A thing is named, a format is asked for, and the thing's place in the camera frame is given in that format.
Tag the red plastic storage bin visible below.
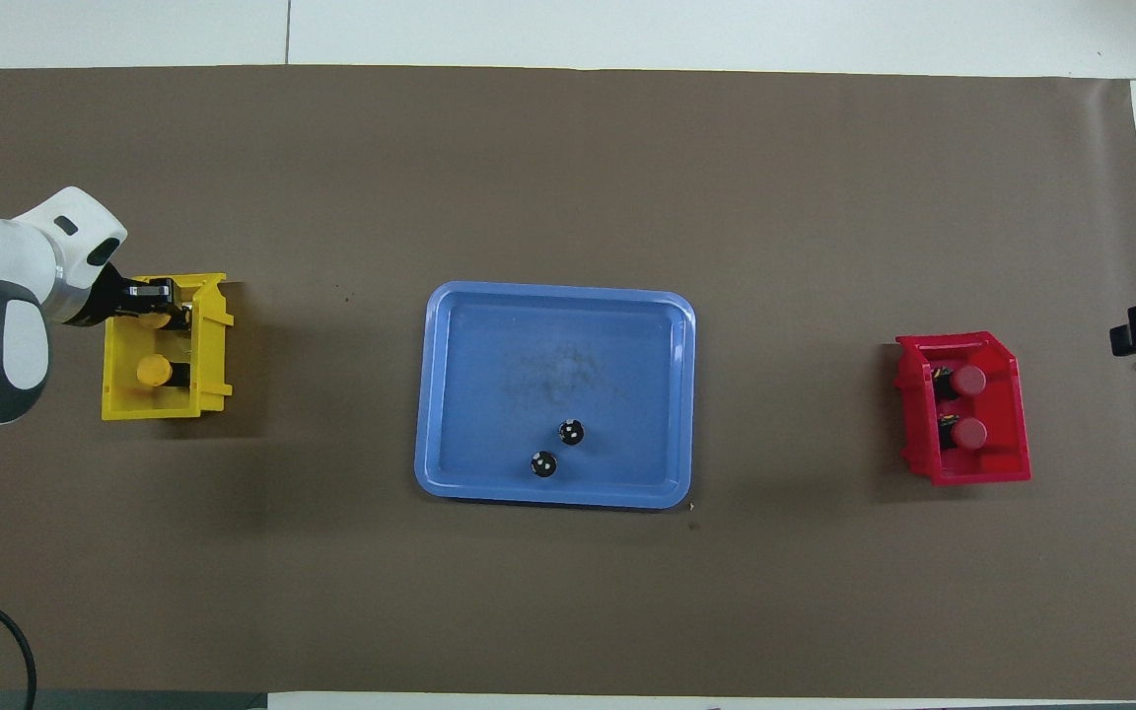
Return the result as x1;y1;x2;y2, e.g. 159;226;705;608
894;331;1032;486

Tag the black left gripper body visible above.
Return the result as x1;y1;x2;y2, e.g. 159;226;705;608
77;261;135;328

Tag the red push button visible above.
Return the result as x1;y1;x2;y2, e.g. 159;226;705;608
933;365;987;400
937;416;988;452

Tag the blue plastic tray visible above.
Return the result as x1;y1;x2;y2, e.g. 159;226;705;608
414;281;697;510

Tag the brown paper table mat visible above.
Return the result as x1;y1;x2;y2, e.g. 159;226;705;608
0;65;1136;699

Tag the yellow plastic storage bin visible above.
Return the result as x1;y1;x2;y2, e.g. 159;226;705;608
101;273;235;422

